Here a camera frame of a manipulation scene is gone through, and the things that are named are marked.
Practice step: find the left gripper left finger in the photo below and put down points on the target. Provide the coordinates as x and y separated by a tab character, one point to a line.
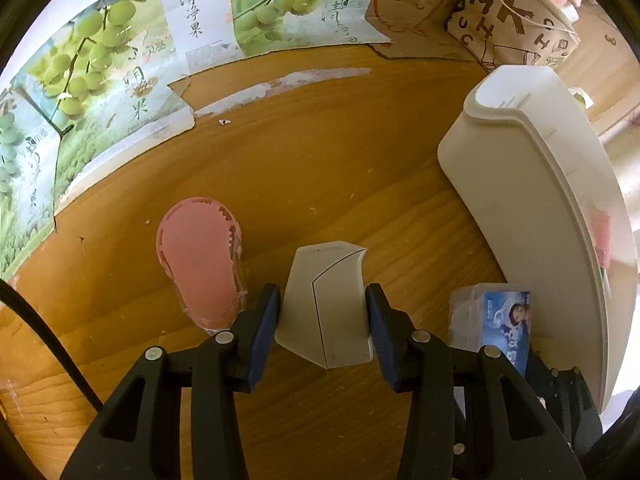
231	361

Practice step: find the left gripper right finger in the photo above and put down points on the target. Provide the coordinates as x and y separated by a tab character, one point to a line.
417	362

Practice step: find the blue floss pick box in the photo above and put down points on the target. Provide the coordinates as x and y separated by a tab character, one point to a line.
492	315

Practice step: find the beige angular plastic case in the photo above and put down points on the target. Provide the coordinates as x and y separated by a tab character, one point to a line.
323	318

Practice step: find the white plastic storage bin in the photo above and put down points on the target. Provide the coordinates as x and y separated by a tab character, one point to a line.
526	162

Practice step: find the grape print flattened carton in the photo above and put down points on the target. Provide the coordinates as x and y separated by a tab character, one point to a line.
108	73

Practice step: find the beige letter-print fabric box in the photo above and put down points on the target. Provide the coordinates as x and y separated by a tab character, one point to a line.
514	32

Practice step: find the brown cardboard sheet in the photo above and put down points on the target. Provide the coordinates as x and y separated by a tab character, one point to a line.
416	29

